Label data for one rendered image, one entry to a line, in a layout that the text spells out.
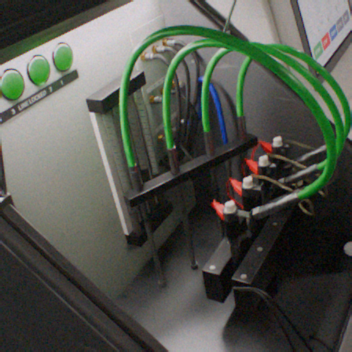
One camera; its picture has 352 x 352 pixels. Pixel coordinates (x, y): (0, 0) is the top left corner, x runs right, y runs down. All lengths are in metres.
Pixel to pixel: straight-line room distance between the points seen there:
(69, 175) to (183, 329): 0.39
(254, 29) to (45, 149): 0.51
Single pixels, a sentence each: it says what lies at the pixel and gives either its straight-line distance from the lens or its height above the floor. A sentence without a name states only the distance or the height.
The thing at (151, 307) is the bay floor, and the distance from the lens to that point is 1.04.
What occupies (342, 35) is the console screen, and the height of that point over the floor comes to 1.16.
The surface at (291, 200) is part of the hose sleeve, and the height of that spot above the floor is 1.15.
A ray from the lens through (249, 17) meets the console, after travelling 1.04.
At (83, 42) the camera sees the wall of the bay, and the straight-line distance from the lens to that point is 0.88.
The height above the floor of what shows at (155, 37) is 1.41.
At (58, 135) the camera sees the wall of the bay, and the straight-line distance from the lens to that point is 0.84.
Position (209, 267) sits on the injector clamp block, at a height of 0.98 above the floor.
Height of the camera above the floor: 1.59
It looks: 32 degrees down
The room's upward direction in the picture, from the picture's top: 12 degrees counter-clockwise
